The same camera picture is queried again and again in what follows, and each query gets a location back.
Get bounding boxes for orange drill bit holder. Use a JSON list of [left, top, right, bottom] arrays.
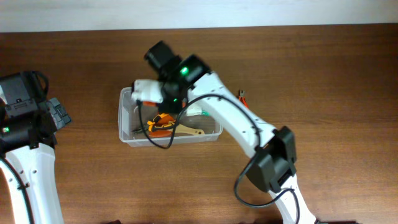
[[142, 101, 158, 108]]

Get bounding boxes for clear pack of wall plugs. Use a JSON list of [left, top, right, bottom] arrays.
[[185, 105, 209, 116]]

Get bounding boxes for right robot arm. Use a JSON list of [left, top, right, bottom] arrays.
[[137, 41, 318, 223]]

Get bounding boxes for clear plastic container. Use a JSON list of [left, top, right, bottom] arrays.
[[118, 87, 223, 147]]

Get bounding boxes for orange-black long-nose pliers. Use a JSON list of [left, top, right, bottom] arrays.
[[132, 113, 175, 134]]

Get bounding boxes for small red-handled pliers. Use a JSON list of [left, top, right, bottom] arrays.
[[238, 90, 248, 108]]

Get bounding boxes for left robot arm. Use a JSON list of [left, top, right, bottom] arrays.
[[1, 70, 72, 223]]

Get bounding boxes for orange scraper with wooden handle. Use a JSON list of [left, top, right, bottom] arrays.
[[149, 124, 205, 138]]

